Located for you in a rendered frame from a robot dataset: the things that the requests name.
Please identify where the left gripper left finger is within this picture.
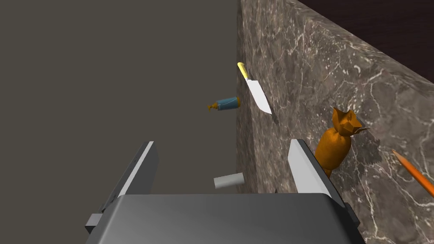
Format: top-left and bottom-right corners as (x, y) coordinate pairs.
(101, 141), (159, 214)

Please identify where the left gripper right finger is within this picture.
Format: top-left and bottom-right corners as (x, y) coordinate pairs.
(287, 139), (346, 204)

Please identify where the orange wrapped candy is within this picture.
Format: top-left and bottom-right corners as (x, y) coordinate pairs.
(314, 107), (370, 178)

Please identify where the pale grey cylinder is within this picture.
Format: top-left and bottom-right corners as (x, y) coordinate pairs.
(213, 172), (245, 189)

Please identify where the blue bottle with orange cap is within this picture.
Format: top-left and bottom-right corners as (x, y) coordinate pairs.
(207, 97), (241, 112)

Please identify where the orange pencil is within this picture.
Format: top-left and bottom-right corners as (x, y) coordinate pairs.
(391, 149), (434, 199)

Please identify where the yellow-handled kitchen knife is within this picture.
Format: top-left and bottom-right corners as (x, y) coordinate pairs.
(237, 62), (273, 115)

